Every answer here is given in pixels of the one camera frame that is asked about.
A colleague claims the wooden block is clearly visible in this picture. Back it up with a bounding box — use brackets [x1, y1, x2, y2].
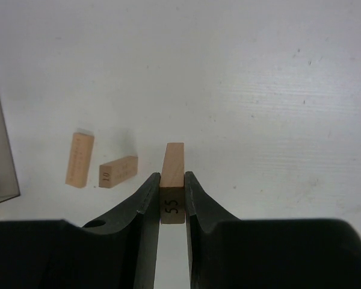
[159, 143, 185, 225]
[65, 129, 95, 188]
[99, 156, 138, 188]

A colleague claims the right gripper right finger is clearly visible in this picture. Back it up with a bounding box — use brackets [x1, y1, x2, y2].
[185, 172, 361, 288]

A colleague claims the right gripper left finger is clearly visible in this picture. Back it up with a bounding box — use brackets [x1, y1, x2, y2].
[0, 173, 160, 288]

